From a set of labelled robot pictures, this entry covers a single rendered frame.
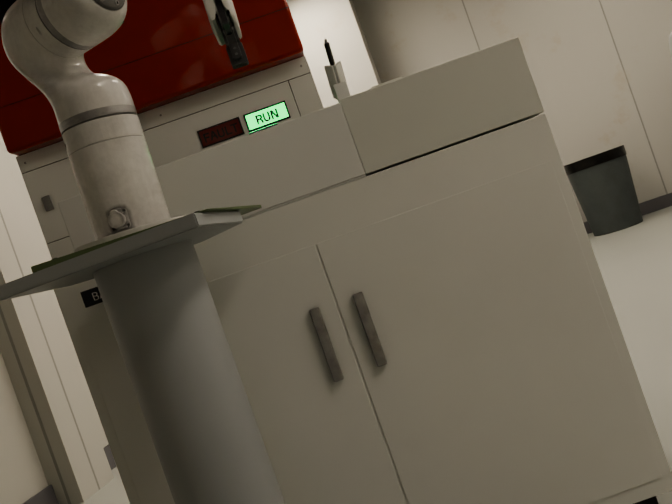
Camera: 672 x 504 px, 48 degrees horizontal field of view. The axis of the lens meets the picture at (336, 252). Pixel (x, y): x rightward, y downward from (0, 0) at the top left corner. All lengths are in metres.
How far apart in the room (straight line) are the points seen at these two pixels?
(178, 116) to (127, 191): 0.92
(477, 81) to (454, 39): 6.41
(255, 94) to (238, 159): 0.67
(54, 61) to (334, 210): 0.53
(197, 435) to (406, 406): 0.43
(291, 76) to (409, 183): 0.75
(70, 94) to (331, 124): 0.47
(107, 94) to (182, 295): 0.32
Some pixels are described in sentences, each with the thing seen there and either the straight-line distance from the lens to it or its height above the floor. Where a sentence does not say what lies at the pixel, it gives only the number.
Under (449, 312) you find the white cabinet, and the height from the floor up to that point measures 0.53.
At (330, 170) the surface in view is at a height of 0.85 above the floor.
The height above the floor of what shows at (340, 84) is 1.05.
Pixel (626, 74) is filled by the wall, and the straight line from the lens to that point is 7.94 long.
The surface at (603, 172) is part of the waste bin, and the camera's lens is 7.09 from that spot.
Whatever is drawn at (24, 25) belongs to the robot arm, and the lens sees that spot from 1.29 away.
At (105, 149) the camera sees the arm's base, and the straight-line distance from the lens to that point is 1.19.
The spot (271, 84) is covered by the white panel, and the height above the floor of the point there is 1.18.
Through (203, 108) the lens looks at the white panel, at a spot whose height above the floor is 1.18.
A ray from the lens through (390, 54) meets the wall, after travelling 7.87.
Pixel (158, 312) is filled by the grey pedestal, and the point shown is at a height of 0.71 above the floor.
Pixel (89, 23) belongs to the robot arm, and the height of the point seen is 1.14.
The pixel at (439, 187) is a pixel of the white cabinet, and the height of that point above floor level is 0.75.
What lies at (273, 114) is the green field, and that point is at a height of 1.10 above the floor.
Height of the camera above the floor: 0.71
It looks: level
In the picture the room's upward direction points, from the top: 20 degrees counter-clockwise
